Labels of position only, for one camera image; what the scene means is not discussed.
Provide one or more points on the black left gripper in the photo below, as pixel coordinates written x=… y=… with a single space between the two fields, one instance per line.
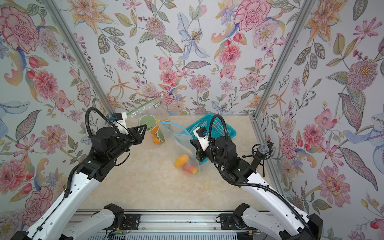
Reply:
x=137 y=136

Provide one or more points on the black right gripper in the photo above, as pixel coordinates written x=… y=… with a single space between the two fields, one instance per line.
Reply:
x=203 y=154

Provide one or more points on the red mango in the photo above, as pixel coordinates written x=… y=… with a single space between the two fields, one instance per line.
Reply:
x=190 y=169

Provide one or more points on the clear blue-zipper zip bag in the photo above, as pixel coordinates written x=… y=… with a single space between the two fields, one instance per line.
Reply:
x=177 y=143

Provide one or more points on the clear green-print zip bag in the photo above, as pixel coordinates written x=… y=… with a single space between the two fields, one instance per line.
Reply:
x=151 y=114

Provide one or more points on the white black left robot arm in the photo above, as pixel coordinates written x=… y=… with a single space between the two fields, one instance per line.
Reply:
x=83 y=179

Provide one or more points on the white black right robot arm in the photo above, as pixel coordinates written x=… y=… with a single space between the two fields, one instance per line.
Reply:
x=285 y=221

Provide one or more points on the teal plastic basket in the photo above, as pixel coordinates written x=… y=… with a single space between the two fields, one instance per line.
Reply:
x=215 y=126

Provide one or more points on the black microphone on tripod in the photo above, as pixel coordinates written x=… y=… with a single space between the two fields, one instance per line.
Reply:
x=260 y=154

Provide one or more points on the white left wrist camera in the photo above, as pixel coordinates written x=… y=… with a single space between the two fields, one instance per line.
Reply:
x=119 y=119

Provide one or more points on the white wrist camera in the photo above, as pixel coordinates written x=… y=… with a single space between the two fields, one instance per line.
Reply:
x=119 y=119
x=202 y=136

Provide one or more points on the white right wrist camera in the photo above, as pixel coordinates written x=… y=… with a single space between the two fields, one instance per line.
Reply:
x=202 y=136

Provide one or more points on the aluminium front rail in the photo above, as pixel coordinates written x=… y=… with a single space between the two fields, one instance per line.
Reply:
x=177 y=223

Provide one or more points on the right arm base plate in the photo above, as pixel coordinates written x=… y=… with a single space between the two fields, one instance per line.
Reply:
x=234 y=221

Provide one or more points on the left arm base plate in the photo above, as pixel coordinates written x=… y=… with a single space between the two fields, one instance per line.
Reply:
x=121 y=219

